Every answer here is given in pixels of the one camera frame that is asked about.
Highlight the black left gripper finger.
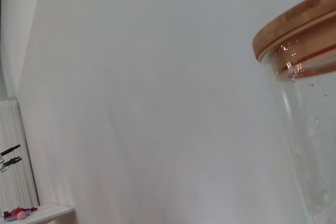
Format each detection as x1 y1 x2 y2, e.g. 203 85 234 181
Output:
4 157 23 167
1 144 21 156

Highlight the white ribbed panel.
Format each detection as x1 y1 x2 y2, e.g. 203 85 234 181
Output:
0 97 40 210

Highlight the white shelf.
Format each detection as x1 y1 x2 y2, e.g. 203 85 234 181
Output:
0 202 76 224

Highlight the clear glass dispenser jar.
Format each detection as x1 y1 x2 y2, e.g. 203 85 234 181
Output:
262 45 336 224

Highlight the wooden jar lid with strap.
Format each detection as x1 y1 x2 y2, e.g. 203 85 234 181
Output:
252 0 336 80

